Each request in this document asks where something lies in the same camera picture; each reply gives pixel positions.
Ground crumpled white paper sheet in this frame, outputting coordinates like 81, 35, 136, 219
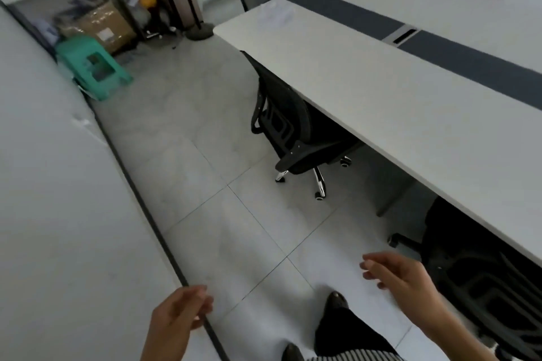
258, 3, 297, 28

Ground labelled brown cardboard box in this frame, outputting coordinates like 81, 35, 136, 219
59, 0, 138, 55

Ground person's black trousers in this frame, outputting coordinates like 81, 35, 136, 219
314, 307, 401, 359

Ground person's left forearm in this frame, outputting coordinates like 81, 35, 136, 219
139, 341, 187, 361

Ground person's striped shirt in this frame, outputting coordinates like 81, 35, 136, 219
305, 347, 404, 361

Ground person's right hand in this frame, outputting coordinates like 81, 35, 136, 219
360, 251, 446, 334

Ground person's left hand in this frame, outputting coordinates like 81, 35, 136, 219
148, 285, 215, 359

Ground silver table cable grommet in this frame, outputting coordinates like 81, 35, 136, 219
381, 24, 421, 46

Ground person's right forearm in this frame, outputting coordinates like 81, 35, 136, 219
423, 313, 501, 361

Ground person's black shoe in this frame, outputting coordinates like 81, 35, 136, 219
281, 342, 304, 361
325, 290, 349, 311

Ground long white grey table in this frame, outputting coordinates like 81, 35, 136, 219
213, 0, 542, 266

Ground green plastic stool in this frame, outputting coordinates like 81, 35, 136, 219
54, 34, 134, 103

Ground person's right black shoe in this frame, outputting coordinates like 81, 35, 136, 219
325, 290, 349, 311

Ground black baseboard strip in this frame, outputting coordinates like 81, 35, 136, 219
84, 94, 230, 361

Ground person's left black shoe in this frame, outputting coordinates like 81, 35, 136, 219
281, 342, 304, 361

